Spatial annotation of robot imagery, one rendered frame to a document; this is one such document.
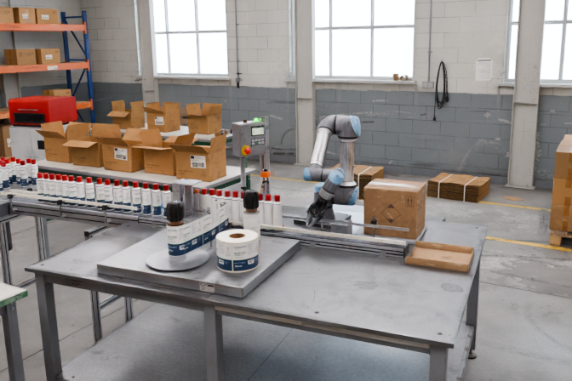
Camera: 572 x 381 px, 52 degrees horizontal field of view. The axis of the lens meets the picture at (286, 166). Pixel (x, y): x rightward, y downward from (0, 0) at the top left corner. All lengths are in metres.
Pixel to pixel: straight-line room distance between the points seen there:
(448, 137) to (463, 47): 1.23
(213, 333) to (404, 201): 1.26
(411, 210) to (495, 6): 5.31
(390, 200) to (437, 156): 5.31
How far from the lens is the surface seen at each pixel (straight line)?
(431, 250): 3.23
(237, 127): 3.31
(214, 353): 2.78
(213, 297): 2.67
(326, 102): 9.09
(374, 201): 3.32
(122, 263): 3.01
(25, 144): 8.70
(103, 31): 11.89
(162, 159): 5.31
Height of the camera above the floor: 1.92
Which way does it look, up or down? 12 degrees down
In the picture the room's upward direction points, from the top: 1 degrees counter-clockwise
